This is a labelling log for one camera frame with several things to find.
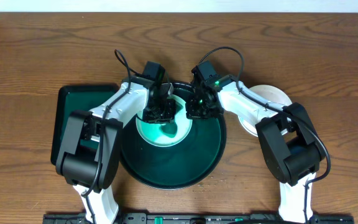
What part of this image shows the mint plate top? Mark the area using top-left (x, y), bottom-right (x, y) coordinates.
top-left (135, 95), bottom-right (193, 147)

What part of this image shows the white plate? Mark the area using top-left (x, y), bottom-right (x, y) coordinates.
top-left (238, 85), bottom-right (292, 137)

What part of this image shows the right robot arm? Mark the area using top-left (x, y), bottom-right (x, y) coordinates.
top-left (186, 74), bottom-right (330, 223)

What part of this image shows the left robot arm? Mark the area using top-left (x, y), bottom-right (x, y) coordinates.
top-left (55, 77), bottom-right (175, 223)

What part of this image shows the round dark green tray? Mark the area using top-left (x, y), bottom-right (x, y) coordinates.
top-left (121, 82), bottom-right (226, 189)

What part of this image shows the rectangular dark green tray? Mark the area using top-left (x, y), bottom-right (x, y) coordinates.
top-left (50, 84), bottom-right (119, 165)

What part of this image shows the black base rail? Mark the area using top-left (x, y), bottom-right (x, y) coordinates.
top-left (42, 213), bottom-right (354, 224)

